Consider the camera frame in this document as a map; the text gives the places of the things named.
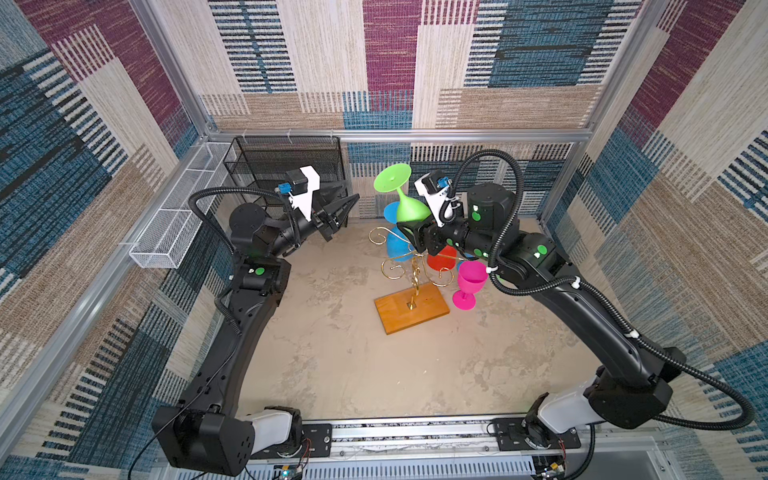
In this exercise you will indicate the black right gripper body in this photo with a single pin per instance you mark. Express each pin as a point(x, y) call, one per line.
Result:
point(454, 234)

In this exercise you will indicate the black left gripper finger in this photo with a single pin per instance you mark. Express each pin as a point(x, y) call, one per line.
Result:
point(339, 210)
point(330, 196)

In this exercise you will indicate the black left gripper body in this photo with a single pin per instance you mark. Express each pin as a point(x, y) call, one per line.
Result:
point(321, 228)

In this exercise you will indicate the green wine glass back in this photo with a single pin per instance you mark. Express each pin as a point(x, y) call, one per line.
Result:
point(392, 179)

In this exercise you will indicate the pink wine glass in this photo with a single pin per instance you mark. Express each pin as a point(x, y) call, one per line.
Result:
point(471, 279)

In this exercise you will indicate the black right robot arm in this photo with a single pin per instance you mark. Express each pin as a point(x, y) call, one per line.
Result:
point(476, 212)

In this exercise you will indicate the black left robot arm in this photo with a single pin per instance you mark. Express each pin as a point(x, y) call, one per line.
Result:
point(201, 431)

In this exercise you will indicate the blue wine glass back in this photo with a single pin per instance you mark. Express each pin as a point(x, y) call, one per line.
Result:
point(398, 248)

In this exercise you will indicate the red wine glass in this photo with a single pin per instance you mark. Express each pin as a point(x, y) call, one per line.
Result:
point(445, 260)

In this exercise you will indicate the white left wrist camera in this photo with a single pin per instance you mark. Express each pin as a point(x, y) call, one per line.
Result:
point(299, 189)

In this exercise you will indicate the black wire shelf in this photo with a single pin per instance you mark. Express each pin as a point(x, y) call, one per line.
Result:
point(261, 162)

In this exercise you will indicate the wooden rack base with gold wire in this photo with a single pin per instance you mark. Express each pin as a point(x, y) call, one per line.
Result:
point(422, 300)

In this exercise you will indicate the white wire basket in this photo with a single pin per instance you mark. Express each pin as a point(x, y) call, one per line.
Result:
point(166, 239)

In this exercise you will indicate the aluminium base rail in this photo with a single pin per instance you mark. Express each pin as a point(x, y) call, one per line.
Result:
point(488, 446)

